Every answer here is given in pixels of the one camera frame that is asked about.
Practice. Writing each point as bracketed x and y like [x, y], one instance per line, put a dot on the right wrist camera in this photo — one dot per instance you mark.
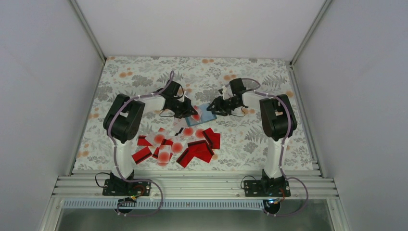
[224, 92]

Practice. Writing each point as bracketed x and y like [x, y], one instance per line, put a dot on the white red-circle card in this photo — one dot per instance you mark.
[197, 116]

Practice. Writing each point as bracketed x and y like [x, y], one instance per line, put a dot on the aluminium corner post left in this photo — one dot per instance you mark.
[80, 15]

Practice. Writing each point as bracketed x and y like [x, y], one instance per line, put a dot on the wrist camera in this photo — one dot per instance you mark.
[186, 96]
[224, 92]

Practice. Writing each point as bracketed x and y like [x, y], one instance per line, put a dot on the blue slotted cable duct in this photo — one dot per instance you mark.
[151, 204]

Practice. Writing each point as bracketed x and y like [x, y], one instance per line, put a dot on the blue leather card holder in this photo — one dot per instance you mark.
[205, 117]

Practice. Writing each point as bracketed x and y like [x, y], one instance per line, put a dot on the aluminium rail base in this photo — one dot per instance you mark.
[196, 184]

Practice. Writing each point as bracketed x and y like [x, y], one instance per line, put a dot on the aluminium corner post right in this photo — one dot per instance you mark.
[321, 13]

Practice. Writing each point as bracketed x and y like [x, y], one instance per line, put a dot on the red card lower centre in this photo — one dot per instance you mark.
[197, 149]

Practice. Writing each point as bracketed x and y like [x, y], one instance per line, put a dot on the aluminium corner post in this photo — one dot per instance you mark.
[321, 13]
[80, 15]

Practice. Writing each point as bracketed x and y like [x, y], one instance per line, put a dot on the floral patterned table mat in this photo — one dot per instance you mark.
[243, 142]

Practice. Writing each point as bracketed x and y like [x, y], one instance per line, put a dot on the red card far right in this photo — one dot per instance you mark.
[214, 140]

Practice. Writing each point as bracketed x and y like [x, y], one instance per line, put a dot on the white red-dot card lower left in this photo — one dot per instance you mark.
[164, 155]

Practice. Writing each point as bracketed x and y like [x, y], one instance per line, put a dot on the red card lower left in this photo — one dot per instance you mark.
[141, 155]

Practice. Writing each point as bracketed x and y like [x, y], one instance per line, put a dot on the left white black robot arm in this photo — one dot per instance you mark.
[123, 120]

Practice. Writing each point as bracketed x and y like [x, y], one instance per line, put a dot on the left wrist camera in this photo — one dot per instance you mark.
[186, 96]

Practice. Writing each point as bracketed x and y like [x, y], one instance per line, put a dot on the red card striped right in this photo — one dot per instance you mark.
[207, 135]

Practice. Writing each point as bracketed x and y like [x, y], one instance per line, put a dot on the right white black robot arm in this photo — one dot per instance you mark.
[278, 124]

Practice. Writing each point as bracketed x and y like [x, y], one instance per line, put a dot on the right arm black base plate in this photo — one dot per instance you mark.
[254, 188]

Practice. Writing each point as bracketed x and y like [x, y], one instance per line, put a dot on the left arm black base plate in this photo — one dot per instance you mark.
[121, 188]

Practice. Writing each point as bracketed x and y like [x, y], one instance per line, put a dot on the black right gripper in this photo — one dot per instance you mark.
[219, 103]

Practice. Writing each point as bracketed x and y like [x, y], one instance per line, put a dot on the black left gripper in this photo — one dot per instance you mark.
[186, 111]

